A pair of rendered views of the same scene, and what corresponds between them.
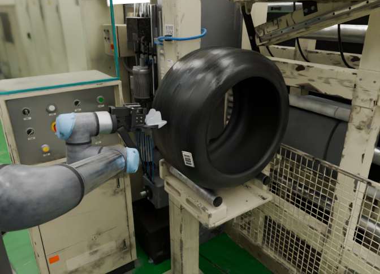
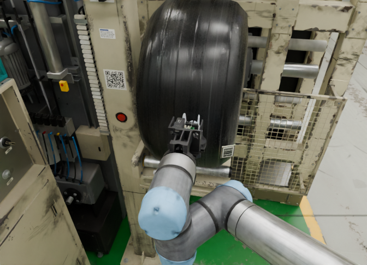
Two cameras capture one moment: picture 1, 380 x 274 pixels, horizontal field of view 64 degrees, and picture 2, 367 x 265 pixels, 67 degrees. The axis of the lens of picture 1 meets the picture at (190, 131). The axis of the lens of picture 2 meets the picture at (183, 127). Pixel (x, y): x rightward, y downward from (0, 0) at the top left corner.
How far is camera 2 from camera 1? 82 cm
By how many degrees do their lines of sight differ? 42
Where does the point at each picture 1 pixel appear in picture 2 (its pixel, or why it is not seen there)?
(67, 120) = (178, 207)
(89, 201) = (35, 257)
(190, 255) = not seen: hidden behind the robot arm
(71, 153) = (182, 245)
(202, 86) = (234, 63)
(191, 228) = not seen: hidden behind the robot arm
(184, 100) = (219, 87)
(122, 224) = (71, 247)
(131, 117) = (197, 141)
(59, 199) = not seen: outside the picture
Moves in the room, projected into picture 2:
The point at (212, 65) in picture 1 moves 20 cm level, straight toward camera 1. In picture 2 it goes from (229, 31) to (296, 54)
